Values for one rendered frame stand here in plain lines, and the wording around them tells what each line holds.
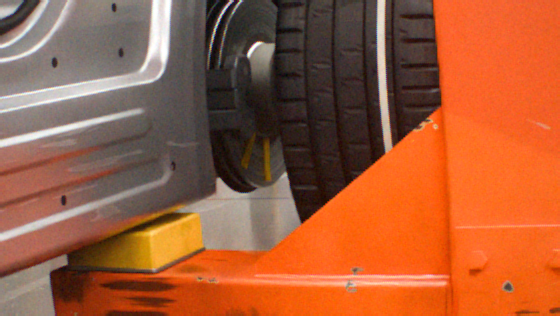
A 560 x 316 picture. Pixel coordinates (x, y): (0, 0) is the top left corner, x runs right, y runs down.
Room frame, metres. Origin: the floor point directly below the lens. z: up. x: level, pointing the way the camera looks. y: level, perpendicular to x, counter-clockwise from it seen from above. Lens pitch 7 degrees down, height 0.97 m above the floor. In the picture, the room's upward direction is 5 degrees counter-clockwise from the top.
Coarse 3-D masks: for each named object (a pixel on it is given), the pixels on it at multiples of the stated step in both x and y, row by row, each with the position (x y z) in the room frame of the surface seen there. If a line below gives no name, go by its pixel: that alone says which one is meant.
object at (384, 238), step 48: (432, 144) 1.19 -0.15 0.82; (384, 192) 1.21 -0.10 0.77; (432, 192) 1.19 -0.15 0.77; (288, 240) 1.26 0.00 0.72; (336, 240) 1.24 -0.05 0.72; (384, 240) 1.21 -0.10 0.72; (432, 240) 1.19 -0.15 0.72; (96, 288) 1.34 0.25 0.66; (144, 288) 1.31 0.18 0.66; (192, 288) 1.29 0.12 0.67; (240, 288) 1.26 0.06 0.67; (288, 288) 1.24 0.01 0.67; (336, 288) 1.21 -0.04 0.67; (384, 288) 1.19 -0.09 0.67; (432, 288) 1.17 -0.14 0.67
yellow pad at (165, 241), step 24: (168, 216) 1.43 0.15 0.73; (192, 216) 1.42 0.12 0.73; (120, 240) 1.34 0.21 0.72; (144, 240) 1.32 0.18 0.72; (168, 240) 1.36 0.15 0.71; (192, 240) 1.41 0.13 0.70; (72, 264) 1.37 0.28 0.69; (96, 264) 1.35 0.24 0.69; (120, 264) 1.34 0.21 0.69; (144, 264) 1.33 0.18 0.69; (168, 264) 1.35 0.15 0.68
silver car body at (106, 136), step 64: (0, 0) 1.60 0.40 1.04; (64, 0) 1.24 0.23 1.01; (128, 0) 1.36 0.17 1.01; (192, 0) 1.46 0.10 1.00; (0, 64) 1.11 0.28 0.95; (64, 64) 1.22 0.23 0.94; (128, 64) 1.35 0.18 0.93; (192, 64) 1.44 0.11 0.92; (0, 128) 1.06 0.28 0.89; (64, 128) 1.16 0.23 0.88; (128, 128) 1.28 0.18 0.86; (192, 128) 1.43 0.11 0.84; (0, 192) 1.05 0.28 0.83; (64, 192) 1.16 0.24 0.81; (128, 192) 1.28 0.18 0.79; (192, 192) 1.42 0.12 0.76; (0, 256) 1.04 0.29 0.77
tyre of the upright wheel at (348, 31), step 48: (288, 0) 1.57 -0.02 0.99; (336, 0) 1.55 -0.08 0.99; (288, 48) 1.55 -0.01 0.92; (336, 48) 1.53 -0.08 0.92; (432, 48) 1.47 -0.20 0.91; (288, 96) 1.54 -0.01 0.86; (336, 96) 1.52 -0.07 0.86; (432, 96) 1.46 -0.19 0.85; (288, 144) 1.55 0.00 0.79; (336, 144) 1.52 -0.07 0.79; (384, 144) 1.49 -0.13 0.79; (336, 192) 1.54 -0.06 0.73
